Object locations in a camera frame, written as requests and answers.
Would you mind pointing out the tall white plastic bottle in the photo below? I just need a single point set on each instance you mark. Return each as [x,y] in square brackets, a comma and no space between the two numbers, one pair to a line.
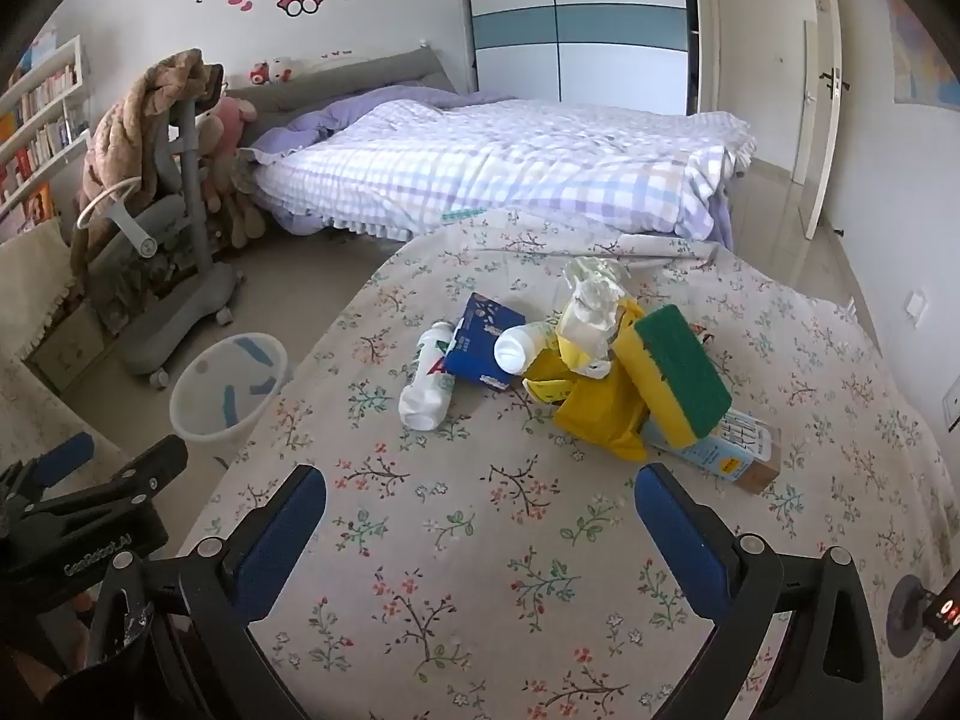
[427,382]

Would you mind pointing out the white cat plush toy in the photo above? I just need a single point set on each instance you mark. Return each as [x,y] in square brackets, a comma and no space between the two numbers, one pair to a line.
[270,71]

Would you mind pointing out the white plastic waste bin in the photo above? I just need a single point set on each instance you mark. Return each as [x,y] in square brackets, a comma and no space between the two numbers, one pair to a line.
[217,405]

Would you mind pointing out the beige fringed cloth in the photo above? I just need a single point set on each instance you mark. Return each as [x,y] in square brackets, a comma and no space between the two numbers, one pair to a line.
[34,285]

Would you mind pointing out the yellow plastic bag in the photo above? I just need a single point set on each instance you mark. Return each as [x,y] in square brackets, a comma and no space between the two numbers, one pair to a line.
[592,409]

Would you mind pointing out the yellow and green sponge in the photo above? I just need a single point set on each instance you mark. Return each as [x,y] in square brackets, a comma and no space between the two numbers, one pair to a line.
[682,375]

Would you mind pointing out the white door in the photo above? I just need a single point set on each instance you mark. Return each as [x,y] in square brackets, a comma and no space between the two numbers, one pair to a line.
[821,90]

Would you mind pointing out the brown fluffy blanket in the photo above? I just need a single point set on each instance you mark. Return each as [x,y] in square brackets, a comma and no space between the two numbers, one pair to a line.
[120,157]

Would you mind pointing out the pink plush toy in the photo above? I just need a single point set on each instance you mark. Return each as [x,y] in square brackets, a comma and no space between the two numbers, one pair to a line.
[225,131]
[240,202]

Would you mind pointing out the bed with plaid quilt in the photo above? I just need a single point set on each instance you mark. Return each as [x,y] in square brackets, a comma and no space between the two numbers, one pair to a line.
[510,157]

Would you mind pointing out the white bookshelf with books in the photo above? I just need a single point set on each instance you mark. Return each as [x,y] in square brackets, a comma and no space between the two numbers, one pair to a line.
[37,127]

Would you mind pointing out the blue drink carton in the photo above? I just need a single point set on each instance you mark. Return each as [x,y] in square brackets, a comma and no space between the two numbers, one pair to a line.
[480,345]

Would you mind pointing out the light blue cardboard box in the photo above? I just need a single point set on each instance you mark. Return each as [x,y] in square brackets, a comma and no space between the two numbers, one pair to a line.
[731,457]

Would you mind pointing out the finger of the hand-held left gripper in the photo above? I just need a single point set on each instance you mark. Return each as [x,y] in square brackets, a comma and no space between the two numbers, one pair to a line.
[139,469]
[67,456]

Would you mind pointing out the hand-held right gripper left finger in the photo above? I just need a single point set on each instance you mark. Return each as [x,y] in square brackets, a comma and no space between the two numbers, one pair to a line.
[281,532]

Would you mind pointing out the white and teal wardrobe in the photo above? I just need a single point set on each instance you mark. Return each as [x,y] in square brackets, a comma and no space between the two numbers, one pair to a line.
[577,22]

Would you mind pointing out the floral tablecloth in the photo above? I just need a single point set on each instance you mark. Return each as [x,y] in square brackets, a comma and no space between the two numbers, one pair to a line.
[570,540]

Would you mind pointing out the black device with red lights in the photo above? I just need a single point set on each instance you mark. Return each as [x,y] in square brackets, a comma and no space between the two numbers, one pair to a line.
[926,611]

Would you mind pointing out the small white plastic bottle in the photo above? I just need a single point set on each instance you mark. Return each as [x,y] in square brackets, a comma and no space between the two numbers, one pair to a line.
[519,349]

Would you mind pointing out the wall poster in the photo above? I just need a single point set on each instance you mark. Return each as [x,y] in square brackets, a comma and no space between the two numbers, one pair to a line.
[926,52]

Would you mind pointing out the grey bed headboard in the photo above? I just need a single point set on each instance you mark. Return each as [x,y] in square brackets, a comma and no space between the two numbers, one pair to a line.
[337,82]

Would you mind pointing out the crumpled clear plastic wrapper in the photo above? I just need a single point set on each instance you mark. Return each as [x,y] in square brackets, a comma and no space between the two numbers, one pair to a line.
[592,304]

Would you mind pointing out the white wall socket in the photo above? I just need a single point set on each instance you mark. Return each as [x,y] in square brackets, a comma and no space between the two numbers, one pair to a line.
[916,306]

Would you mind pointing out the grey wheeled chair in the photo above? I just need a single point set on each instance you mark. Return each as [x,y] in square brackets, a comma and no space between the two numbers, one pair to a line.
[176,240]

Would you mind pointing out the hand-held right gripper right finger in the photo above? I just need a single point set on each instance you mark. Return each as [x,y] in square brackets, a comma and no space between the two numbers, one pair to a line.
[679,532]

